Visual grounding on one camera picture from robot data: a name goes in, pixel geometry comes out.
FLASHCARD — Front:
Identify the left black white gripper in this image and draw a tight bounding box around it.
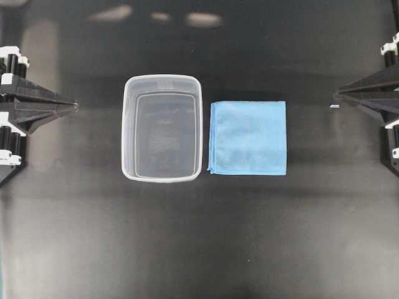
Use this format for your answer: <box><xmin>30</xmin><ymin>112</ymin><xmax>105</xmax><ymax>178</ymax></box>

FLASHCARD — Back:
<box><xmin>1</xmin><ymin>46</ymin><xmax>78</xmax><ymax>186</ymax></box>

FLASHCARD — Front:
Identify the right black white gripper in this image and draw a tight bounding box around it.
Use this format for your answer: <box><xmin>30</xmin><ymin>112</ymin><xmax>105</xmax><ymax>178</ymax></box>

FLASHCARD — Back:
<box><xmin>334</xmin><ymin>32</ymin><xmax>398</xmax><ymax>174</ymax></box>

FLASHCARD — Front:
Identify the folded blue microfiber towel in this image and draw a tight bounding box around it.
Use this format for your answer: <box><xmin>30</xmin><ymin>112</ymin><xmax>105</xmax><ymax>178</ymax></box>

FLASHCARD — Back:
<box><xmin>208</xmin><ymin>101</ymin><xmax>287</xmax><ymax>176</ymax></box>

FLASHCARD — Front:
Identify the clear plastic rectangular container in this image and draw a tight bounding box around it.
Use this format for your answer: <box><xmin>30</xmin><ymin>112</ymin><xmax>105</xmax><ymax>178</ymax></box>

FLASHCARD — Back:
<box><xmin>121</xmin><ymin>74</ymin><xmax>203</xmax><ymax>183</ymax></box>

